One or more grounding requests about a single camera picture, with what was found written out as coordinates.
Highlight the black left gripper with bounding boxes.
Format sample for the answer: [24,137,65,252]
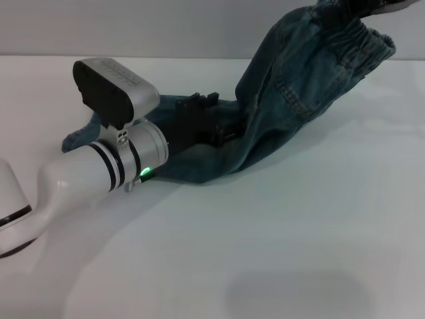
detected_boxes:
[167,91,240,151]

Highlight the blue denim shorts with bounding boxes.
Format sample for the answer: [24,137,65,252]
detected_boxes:
[61,0,398,185]

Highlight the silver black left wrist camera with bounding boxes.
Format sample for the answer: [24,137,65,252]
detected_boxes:
[72,56,160,132]

